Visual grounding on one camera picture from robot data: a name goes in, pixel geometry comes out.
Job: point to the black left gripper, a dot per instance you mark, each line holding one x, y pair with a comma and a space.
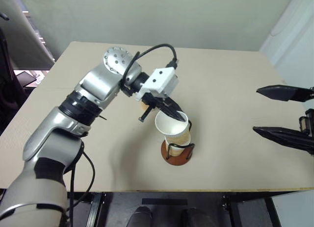
154, 103

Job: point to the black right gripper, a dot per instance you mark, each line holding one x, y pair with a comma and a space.
304, 124

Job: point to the white paper cup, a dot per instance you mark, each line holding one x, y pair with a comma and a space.
169, 126

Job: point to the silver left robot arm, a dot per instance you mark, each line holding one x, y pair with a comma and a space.
98, 82

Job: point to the brown patterned paper cup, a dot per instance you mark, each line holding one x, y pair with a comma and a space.
175, 149

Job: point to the dark rounded shape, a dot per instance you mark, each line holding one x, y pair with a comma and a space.
139, 217

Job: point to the dark flat tablet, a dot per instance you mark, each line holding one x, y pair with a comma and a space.
24, 78

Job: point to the black chair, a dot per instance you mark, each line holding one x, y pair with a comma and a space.
9, 89

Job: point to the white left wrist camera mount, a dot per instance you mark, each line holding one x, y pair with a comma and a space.
159, 80

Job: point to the black metal table frame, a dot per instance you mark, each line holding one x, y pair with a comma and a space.
95, 207

